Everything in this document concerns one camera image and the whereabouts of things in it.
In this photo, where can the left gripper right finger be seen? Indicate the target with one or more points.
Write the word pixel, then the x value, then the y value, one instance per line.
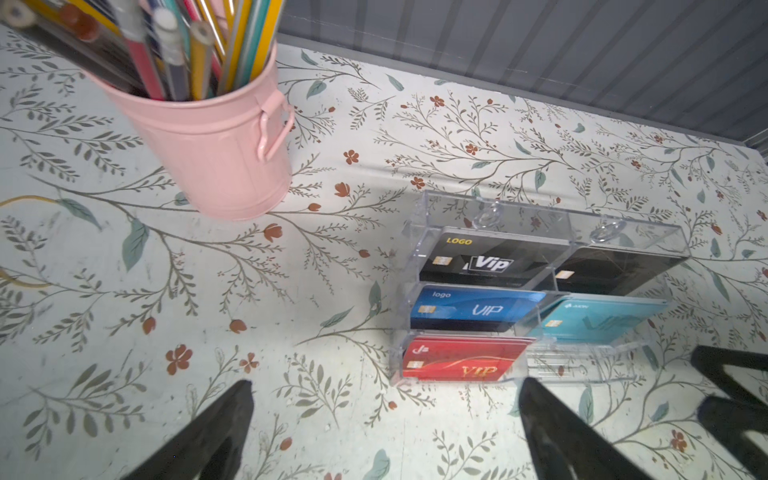
pixel 562 446

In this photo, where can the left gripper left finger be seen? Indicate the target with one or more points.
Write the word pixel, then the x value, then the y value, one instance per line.
pixel 210 446

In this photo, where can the teal VIP card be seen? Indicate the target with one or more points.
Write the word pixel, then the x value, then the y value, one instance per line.
pixel 593 319

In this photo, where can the black plain card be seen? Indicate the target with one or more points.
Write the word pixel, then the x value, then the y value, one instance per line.
pixel 610 271

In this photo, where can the red VIP card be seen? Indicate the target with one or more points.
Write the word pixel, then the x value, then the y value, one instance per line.
pixel 461 358

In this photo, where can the blue VIP card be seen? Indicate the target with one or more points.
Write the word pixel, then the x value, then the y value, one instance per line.
pixel 457 308

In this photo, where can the black VIP card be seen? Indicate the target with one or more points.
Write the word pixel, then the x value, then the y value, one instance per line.
pixel 483 258

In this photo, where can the pink pencil cup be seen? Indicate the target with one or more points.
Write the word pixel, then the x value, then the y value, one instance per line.
pixel 228 154

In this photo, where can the coloured pencils bunch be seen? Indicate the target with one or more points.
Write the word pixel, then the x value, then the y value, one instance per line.
pixel 161 50

